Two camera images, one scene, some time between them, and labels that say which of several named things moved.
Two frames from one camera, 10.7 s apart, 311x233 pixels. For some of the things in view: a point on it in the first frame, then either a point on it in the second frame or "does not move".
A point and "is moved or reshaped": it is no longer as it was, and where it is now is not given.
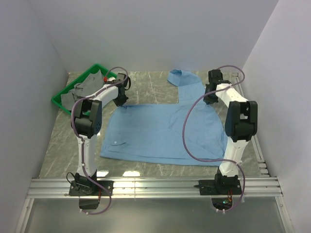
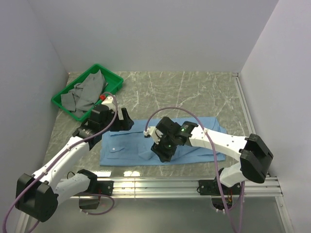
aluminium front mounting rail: [157, 188] does not move
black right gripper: [209, 101] → [158, 149]
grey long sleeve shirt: [91, 82] does not move
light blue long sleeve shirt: [154, 132] is moved or reshaped
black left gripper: [119, 103] → [125, 124]
